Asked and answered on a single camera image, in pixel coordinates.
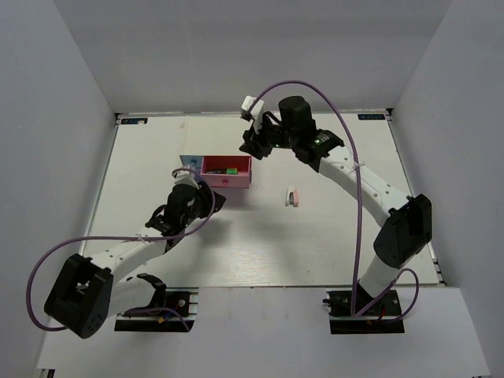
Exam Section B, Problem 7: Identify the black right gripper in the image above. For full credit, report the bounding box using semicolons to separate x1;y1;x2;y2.
240;113;298;160

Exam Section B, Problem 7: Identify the pink drawer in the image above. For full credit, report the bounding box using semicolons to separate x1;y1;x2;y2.
200;155;251;189

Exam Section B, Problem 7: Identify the green highlighter black body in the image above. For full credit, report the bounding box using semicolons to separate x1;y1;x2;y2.
206;168;238;175

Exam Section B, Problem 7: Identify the light blue drawer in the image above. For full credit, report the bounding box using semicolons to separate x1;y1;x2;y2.
180;154;203;171

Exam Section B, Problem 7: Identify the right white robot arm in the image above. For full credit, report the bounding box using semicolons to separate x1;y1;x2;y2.
240;96;432;314

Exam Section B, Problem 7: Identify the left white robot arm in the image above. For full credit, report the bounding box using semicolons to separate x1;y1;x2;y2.
44;183;226;339

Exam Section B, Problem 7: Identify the white drawer organizer cabinet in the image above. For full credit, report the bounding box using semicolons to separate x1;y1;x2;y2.
180;115;249;156

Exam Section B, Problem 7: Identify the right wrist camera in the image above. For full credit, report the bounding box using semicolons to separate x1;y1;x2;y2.
241;95;265;134

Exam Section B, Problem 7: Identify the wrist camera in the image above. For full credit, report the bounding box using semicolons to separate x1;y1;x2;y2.
241;95;265;134
172;165;199;189

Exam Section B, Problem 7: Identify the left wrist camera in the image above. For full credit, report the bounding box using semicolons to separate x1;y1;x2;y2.
172;165;199;189

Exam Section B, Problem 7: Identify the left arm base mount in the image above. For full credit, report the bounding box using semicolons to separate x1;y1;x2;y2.
109;273;199;333

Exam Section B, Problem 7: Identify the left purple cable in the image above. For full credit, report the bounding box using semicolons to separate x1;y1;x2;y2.
25;167;217;332

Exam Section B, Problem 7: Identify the purple cable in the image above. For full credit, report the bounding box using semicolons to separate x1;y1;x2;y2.
250;80;421;324
25;167;217;332

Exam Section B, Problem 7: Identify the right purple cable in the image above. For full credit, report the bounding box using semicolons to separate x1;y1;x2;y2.
250;80;421;324

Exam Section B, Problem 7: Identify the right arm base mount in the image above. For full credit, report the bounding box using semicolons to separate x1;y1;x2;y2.
322;290;405;335

